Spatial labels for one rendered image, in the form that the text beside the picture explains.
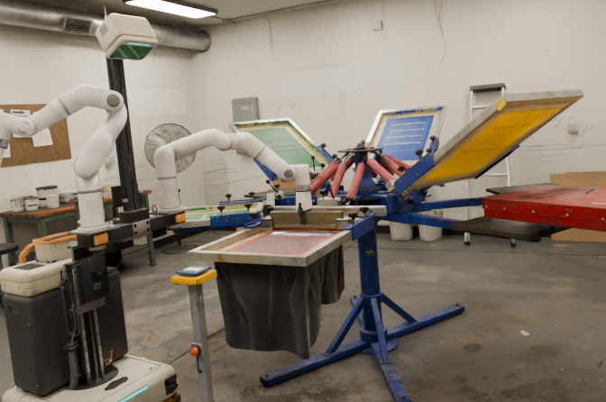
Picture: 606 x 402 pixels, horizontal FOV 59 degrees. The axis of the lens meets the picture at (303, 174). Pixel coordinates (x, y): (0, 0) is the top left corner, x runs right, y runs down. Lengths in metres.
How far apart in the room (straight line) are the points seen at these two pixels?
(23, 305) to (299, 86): 5.18
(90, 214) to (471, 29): 5.18
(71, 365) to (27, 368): 0.20
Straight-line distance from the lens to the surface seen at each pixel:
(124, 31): 2.44
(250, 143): 2.67
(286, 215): 2.80
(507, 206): 2.51
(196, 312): 2.24
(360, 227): 2.63
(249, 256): 2.25
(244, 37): 7.82
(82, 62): 6.85
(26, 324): 2.99
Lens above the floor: 1.51
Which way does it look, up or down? 6 degrees down
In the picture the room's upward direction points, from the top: 5 degrees counter-clockwise
